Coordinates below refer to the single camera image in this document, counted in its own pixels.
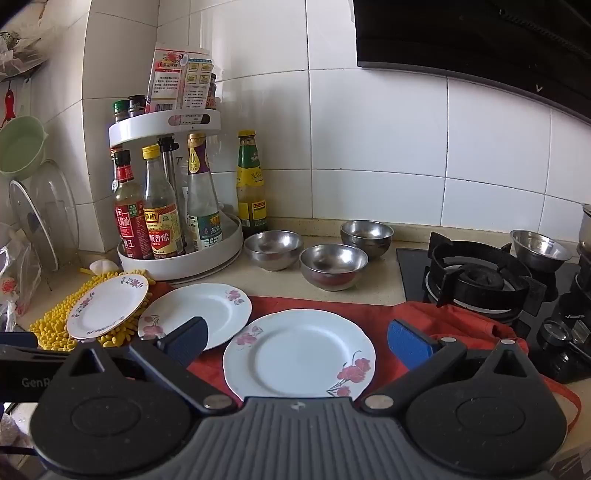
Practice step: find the medium floral white plate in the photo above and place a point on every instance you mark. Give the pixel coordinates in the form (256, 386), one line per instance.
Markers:
(198, 302)

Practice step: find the glass pot lid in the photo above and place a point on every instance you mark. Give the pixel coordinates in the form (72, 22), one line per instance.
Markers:
(34, 226)
(60, 198)

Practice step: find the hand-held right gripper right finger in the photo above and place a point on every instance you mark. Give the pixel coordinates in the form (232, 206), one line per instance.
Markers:
(408, 344)

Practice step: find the white garlic bulb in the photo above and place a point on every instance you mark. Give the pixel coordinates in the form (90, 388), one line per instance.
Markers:
(104, 267)

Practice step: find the small floral white plate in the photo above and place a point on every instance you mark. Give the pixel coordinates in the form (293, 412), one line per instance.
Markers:
(106, 307)

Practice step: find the yellow cap vinegar bottle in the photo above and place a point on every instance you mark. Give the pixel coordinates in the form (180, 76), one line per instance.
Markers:
(161, 226)

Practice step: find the dark cap spice jar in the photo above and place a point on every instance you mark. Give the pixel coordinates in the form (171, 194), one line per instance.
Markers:
(121, 110)
(136, 105)

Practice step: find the black range hood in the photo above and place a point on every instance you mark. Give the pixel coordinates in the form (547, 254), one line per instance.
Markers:
(461, 32)

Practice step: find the red cloth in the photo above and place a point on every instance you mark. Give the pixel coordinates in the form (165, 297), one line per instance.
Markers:
(369, 318)

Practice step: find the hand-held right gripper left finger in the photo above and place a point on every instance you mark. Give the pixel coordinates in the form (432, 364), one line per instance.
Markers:
(187, 344)

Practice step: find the clear plastic bag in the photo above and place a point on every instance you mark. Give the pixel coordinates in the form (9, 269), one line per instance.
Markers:
(16, 272)

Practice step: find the green yellow label sauce bottle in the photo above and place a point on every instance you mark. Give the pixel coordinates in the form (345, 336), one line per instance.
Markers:
(250, 184)

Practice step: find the red label soy sauce bottle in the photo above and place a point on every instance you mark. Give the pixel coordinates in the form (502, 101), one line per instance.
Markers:
(131, 226)

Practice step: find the red white seasoning packet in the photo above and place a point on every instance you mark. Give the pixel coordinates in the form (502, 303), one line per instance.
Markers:
(166, 78)

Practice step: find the white two-tier condiment rack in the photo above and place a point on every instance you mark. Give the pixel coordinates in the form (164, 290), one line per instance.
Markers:
(207, 263)

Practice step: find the black gas stove burner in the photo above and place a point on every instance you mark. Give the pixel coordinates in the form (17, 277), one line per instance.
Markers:
(413, 272)

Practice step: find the steel pot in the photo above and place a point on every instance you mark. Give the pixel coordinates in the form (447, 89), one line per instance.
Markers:
(586, 228)

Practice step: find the black stove pan support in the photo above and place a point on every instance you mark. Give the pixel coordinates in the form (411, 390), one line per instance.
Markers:
(480, 281)

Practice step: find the white orange seasoning packet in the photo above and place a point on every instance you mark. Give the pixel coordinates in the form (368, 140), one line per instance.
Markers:
(197, 78)

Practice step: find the red fish wall hook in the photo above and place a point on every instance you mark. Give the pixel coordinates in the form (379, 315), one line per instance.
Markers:
(8, 104)

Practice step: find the large floral white plate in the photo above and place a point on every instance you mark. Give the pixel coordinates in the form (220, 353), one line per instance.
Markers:
(295, 355)

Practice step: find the clear purple label bottle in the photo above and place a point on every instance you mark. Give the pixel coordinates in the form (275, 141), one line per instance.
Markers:
(203, 203)

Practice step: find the black stove knob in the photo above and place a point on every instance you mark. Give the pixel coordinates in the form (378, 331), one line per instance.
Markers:
(555, 337)

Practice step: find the green plastic bowl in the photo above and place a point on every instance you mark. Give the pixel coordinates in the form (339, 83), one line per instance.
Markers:
(18, 147)

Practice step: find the stainless steel bowl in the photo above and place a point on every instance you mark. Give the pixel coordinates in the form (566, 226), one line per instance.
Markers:
(333, 267)
(272, 251)
(367, 237)
(540, 251)

